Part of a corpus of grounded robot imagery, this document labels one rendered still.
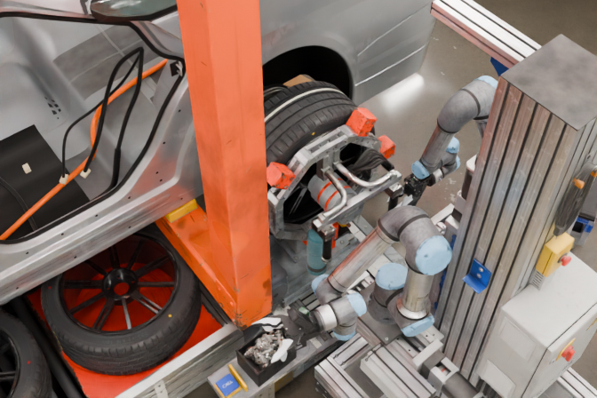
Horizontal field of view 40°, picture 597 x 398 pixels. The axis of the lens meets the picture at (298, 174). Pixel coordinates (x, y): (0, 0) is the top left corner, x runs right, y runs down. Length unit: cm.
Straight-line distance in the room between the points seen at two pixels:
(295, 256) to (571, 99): 204
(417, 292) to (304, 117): 87
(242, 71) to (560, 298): 124
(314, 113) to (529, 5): 279
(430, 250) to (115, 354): 150
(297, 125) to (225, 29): 106
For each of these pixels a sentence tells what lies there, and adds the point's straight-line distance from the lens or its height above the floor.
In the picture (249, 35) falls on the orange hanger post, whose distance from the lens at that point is 221.
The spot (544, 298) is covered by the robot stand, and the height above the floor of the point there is 123.
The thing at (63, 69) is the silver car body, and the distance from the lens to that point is 373.
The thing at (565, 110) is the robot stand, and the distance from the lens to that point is 213.
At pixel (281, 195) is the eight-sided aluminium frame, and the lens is 315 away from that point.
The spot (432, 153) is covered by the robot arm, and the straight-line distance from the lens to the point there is 320.
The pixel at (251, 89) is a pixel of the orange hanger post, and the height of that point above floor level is 183.
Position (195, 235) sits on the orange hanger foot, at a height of 68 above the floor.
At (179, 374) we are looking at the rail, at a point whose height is 33.
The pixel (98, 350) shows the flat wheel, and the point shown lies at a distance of 345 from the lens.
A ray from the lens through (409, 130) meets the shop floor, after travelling 475.
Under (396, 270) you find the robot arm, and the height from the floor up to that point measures 104.
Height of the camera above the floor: 350
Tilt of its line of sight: 51 degrees down
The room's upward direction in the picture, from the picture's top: straight up
